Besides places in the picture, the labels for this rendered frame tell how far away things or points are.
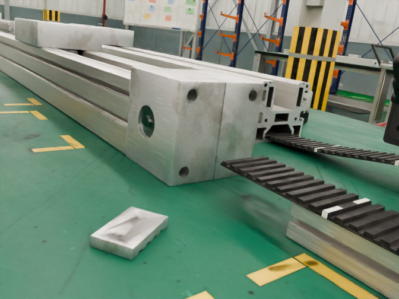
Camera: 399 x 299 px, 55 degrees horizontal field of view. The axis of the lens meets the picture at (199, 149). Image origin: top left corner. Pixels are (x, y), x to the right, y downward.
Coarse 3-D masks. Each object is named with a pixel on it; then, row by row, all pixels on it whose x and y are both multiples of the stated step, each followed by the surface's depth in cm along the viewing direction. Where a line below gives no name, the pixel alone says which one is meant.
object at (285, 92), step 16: (112, 48) 86; (128, 48) 95; (160, 64) 70; (176, 64) 66; (192, 64) 65; (208, 64) 71; (256, 80) 51; (272, 80) 58; (288, 80) 56; (272, 96) 52; (288, 96) 56; (272, 112) 53; (288, 112) 55; (304, 112) 57; (272, 128) 60; (288, 128) 57
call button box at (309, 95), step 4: (312, 92) 70; (304, 96) 69; (308, 96) 70; (308, 100) 70; (308, 104) 70; (308, 108) 71; (300, 116) 70; (304, 116) 71; (308, 116) 71; (304, 120) 71
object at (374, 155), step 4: (376, 152) 45; (380, 152) 45; (384, 152) 45; (360, 156) 43; (364, 156) 43; (368, 156) 43; (372, 156) 42; (376, 156) 42; (380, 156) 43; (384, 156) 43; (368, 160) 42; (372, 160) 42
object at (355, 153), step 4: (348, 152) 45; (352, 152) 45; (356, 152) 45; (360, 152) 46; (364, 152) 45; (368, 152) 45; (372, 152) 46; (344, 156) 44; (348, 156) 44; (352, 156) 44; (356, 156) 44
